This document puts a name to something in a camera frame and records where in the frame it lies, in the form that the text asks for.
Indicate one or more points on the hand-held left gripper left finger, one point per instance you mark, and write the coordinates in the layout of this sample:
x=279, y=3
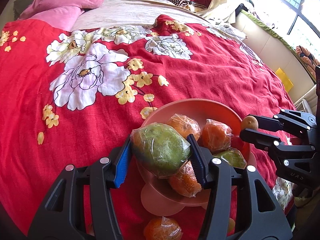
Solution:
x=122, y=166

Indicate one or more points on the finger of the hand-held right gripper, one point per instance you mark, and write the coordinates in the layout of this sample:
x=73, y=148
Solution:
x=260, y=138
x=267, y=123

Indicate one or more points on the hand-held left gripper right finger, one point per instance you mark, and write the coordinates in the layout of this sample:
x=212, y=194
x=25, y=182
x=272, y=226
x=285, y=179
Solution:
x=198, y=162

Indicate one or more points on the red cherry tomato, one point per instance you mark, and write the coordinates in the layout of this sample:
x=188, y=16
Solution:
x=238, y=145

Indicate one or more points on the plastic-wrapped orange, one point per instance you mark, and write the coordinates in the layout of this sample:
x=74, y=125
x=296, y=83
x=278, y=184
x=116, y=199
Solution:
x=216, y=136
x=161, y=230
x=183, y=183
x=186, y=127

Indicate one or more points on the plastic-wrapped green citrus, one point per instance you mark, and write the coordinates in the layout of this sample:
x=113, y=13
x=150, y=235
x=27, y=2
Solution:
x=160, y=150
x=231, y=157

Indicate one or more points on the pink plastic plate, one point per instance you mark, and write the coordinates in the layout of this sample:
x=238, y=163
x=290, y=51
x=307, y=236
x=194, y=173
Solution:
x=200, y=110

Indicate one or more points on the orange patterned cushion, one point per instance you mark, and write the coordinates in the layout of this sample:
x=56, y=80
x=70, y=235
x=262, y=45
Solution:
x=308, y=57

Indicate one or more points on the yellow packet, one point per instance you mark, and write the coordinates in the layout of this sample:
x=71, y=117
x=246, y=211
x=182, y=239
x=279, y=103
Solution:
x=284, y=78

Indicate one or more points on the beige sofa with green trim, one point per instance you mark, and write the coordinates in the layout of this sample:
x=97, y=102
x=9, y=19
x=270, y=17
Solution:
x=265, y=42

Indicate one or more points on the window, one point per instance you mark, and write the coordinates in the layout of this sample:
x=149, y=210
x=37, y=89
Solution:
x=295, y=5

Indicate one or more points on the red floral blanket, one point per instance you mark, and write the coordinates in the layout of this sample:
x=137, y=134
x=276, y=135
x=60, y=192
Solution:
x=37, y=92

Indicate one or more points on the cream cloth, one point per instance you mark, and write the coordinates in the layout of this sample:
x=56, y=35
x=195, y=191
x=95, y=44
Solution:
x=225, y=2

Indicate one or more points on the beige bed sheet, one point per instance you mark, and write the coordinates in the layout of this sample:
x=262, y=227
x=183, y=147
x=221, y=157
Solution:
x=130, y=10

